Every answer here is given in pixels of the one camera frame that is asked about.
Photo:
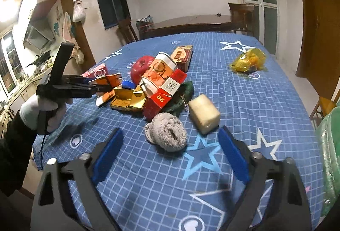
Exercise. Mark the pink hanging cloth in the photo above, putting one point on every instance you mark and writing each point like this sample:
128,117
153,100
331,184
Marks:
69,31

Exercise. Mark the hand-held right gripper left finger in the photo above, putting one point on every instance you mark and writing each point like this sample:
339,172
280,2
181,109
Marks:
109,156

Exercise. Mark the orange white packet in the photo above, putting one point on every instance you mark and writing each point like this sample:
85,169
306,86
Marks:
103,101

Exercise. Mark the small orange box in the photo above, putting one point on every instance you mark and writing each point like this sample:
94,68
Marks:
113,80

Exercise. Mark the orange white carton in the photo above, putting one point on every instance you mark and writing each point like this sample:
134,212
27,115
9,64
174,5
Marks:
159,68

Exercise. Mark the blue checkered star tablecloth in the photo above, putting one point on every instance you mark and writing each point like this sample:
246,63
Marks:
239,103

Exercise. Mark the light wooden chair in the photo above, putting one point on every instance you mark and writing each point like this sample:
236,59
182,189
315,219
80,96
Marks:
324,106

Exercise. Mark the hanging white plastic bag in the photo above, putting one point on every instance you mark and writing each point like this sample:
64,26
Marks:
79,56
79,13

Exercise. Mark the person's left forearm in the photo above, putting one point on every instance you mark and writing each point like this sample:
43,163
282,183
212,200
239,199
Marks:
13,156

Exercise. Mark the red brown box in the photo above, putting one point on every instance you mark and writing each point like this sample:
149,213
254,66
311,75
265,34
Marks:
182,56

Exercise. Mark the orange snack packet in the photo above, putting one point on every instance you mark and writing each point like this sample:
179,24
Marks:
123,100

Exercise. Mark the patterned bag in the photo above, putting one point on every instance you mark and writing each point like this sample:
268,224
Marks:
144,22

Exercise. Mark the dark wooden chair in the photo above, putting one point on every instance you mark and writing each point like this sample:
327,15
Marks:
240,17
127,30

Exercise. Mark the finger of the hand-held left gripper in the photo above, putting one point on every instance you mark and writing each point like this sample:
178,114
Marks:
79,79
79,92

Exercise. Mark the dark green cloth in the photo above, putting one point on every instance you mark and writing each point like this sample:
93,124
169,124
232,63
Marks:
186,89

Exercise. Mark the dark wooden table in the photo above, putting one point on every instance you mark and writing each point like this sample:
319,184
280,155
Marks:
186,23

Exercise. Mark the cream sponge block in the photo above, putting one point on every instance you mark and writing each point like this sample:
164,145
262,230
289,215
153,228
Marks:
203,112

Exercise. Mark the red white heart box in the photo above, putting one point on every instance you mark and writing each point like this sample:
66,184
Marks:
97,70

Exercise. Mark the kitchen window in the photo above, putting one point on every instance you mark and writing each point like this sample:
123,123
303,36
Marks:
10,60

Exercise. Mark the red white cigarette pack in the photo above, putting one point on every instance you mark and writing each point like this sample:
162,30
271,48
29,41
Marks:
159,99

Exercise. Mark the brown wooden door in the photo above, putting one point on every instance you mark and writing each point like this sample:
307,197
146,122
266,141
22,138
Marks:
318,21

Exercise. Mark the grey knit cloth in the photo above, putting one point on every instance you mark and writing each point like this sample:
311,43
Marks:
166,131

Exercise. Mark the person's left hand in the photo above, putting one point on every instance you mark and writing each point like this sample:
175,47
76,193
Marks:
29,111

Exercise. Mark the yellow plastic bag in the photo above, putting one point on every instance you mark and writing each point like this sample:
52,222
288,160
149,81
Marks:
248,60

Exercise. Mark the blue bottle cap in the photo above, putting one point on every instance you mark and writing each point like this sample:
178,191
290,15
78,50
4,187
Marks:
128,84

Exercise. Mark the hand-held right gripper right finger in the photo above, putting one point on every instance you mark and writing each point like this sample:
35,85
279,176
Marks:
233,156

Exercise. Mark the black wok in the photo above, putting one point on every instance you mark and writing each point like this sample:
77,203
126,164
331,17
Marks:
39,59

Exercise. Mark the red apple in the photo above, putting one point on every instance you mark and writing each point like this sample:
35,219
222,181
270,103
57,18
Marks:
139,67

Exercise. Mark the range hood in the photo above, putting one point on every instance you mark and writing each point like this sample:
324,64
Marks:
38,34

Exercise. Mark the trash bin with green bag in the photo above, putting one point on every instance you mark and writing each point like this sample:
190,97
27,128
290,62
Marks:
330,161

